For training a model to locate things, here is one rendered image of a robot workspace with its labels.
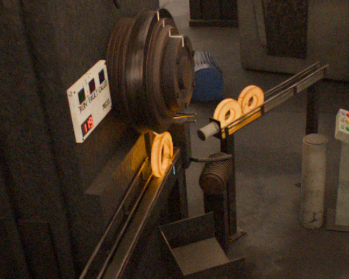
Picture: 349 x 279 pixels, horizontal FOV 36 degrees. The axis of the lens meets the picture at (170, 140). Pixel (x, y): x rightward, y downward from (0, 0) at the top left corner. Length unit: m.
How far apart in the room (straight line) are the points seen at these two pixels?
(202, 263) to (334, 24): 3.04
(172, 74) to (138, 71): 0.13
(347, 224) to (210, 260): 1.29
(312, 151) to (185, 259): 1.09
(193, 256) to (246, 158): 1.78
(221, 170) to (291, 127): 1.56
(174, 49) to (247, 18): 2.93
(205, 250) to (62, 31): 0.89
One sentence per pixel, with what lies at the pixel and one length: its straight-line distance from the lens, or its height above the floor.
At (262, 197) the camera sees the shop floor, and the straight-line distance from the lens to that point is 3.27.
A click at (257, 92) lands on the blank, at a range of 2.71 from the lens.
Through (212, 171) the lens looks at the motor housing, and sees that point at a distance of 2.52.
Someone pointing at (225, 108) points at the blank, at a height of 0.76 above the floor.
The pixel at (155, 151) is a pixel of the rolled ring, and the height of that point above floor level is 0.81.
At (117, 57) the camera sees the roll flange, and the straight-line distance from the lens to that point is 1.93.
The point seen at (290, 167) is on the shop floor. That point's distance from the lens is 3.55.
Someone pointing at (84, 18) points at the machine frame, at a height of 1.40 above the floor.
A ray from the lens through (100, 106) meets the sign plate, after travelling 1.87.
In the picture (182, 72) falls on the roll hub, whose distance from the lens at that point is 1.99.
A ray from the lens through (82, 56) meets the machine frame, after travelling 1.79.
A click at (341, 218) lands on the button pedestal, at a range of 3.06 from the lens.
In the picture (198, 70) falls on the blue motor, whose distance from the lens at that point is 4.24.
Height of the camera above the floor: 1.87
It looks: 29 degrees down
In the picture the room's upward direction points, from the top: 5 degrees counter-clockwise
